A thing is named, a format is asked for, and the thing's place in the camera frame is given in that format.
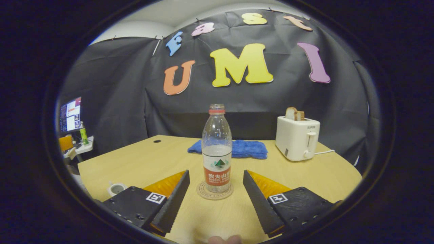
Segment computer monitor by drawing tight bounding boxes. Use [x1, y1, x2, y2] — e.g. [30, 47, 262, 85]
[60, 97, 82, 133]

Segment black backdrop cloth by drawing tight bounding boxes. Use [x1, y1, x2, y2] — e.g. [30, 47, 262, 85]
[58, 8, 380, 173]

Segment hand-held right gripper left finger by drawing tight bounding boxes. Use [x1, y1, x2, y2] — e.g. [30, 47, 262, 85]
[102, 169, 191, 237]

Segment white side table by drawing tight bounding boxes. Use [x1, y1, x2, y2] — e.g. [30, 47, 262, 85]
[63, 136, 94, 159]

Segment toast slices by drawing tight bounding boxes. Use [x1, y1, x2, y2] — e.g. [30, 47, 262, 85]
[285, 107, 305, 121]

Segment green drink bottle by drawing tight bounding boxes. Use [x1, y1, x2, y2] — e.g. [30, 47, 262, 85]
[79, 121, 89, 145]

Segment round brown coaster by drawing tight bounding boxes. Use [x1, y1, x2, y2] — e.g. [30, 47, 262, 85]
[196, 181, 234, 201]

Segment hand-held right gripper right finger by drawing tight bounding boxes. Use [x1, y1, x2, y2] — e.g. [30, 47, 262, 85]
[242, 169, 335, 238]

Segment clear plastic water bottle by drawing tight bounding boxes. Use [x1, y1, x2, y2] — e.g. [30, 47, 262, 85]
[201, 104, 233, 194]

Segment blue towel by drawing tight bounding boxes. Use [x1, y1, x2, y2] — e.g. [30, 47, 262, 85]
[187, 139, 269, 160]

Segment white toaster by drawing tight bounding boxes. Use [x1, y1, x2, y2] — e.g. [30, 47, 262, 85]
[275, 116, 321, 162]

